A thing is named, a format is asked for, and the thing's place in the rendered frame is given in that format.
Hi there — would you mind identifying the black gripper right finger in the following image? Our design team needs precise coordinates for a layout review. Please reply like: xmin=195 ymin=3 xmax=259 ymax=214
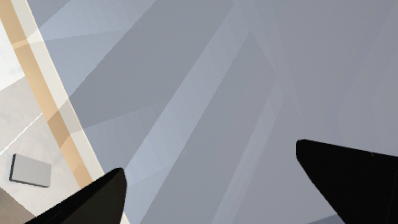
xmin=296 ymin=139 xmax=398 ymax=224

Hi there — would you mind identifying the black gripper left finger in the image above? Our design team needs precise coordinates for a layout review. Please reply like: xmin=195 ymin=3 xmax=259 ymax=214
xmin=24 ymin=168 xmax=127 ymax=224

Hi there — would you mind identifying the grey flat rectangular slab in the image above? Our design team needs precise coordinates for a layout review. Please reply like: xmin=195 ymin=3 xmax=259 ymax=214
xmin=9 ymin=153 xmax=52 ymax=188

